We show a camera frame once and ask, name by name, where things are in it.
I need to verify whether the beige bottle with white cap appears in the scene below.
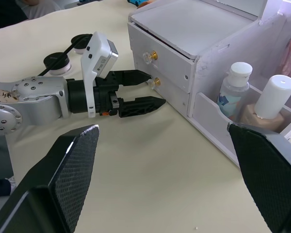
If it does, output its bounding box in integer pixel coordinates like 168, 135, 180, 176
237, 74, 291, 133

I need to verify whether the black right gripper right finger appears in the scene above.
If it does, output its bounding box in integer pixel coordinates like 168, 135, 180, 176
227, 121, 291, 233

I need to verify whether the clear bottle with white cap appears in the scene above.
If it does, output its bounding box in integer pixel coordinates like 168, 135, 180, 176
216, 62, 254, 120

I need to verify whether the handwritten paper label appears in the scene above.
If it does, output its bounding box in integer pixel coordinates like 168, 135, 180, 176
0, 87, 20, 103

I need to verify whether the blue object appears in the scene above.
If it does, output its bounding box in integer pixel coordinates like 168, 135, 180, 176
127, 0, 151, 7

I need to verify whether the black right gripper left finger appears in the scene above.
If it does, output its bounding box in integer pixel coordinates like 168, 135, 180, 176
0, 124, 101, 233

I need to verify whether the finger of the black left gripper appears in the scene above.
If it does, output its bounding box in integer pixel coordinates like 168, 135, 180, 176
116, 69, 153, 87
118, 96, 167, 118

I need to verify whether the white cosmetics organizer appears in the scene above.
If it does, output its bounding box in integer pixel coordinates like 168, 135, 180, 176
127, 0, 291, 168

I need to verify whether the person in dark clothing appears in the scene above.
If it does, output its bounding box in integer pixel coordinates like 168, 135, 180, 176
0, 0, 62, 31

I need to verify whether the white drawer with gold knob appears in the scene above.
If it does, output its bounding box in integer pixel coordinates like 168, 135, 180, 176
133, 54, 191, 115
127, 22, 196, 94

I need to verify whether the black-lid round compact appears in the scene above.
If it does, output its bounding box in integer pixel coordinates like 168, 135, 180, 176
70, 33, 93, 55
43, 51, 72, 76

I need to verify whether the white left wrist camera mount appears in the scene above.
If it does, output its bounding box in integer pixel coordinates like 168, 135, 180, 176
80, 31, 119, 119

